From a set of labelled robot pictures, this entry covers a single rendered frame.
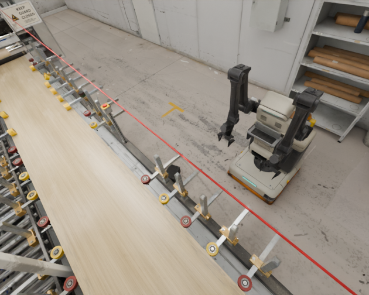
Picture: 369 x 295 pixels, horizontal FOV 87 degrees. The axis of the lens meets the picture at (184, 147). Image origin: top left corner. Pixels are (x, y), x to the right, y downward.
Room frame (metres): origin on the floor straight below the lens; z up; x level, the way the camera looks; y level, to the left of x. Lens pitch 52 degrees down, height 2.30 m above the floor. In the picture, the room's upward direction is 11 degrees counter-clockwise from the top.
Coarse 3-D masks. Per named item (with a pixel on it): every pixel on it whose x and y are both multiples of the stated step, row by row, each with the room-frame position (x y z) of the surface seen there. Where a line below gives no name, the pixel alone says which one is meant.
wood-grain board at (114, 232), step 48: (0, 96) 2.68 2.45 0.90; (48, 96) 2.43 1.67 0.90; (48, 144) 1.51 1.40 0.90; (96, 144) 1.37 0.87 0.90; (48, 192) 0.92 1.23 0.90; (96, 192) 0.82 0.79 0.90; (144, 192) 0.74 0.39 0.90; (96, 240) 0.44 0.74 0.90; (144, 240) 0.38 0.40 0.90; (192, 240) 0.32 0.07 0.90; (96, 288) 0.15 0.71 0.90; (144, 288) 0.10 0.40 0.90; (192, 288) 0.06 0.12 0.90
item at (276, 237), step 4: (280, 232) 0.27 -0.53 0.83; (276, 236) 0.25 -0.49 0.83; (280, 236) 0.24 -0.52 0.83; (272, 240) 0.23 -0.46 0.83; (276, 240) 0.23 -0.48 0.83; (268, 244) 0.21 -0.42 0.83; (272, 244) 0.21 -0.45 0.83; (268, 248) 0.19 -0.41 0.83; (264, 252) 0.17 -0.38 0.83; (268, 252) 0.17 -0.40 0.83; (260, 256) 0.15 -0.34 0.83; (264, 256) 0.15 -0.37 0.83; (252, 268) 0.10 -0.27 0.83; (256, 268) 0.10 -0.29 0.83; (248, 272) 0.08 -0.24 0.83; (252, 272) 0.08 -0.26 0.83; (248, 276) 0.06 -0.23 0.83
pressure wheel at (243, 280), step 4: (240, 276) 0.07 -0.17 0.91; (244, 276) 0.06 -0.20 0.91; (240, 280) 0.05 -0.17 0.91; (244, 280) 0.05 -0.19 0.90; (248, 280) 0.04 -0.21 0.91; (240, 284) 0.03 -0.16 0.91; (244, 284) 0.03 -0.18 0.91; (248, 284) 0.02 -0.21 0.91; (240, 288) 0.02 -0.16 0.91; (244, 288) 0.01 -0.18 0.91; (248, 288) 0.01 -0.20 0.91
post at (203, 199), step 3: (201, 195) 0.51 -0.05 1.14; (204, 195) 0.50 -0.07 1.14; (201, 198) 0.49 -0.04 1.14; (204, 198) 0.49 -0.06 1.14; (201, 201) 0.49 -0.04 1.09; (204, 201) 0.48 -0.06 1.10; (201, 204) 0.49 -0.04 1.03; (204, 204) 0.48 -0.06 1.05; (201, 207) 0.50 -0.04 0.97; (204, 207) 0.48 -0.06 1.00; (207, 207) 0.50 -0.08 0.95; (201, 210) 0.50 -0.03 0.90; (204, 210) 0.48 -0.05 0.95; (207, 210) 0.49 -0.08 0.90; (204, 213) 0.48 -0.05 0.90; (207, 213) 0.49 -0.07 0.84; (204, 219) 0.48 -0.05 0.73
